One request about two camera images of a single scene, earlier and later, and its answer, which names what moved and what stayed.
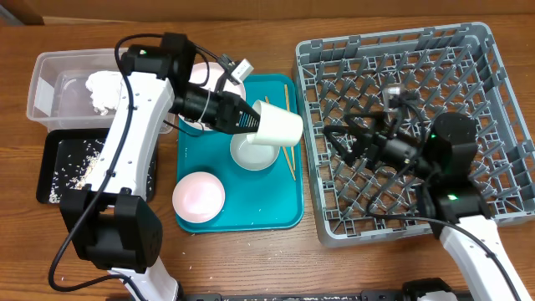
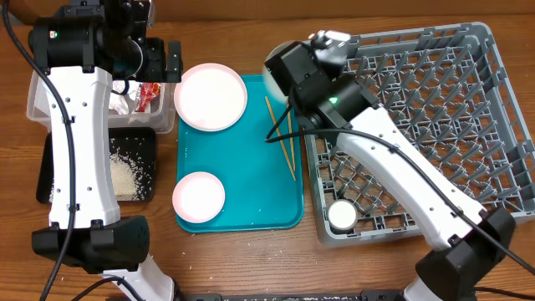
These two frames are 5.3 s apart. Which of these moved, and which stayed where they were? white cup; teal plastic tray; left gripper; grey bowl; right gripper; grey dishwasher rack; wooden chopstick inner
Moved: grey bowl; left gripper; white cup; right gripper
Stayed: teal plastic tray; wooden chopstick inner; grey dishwasher rack
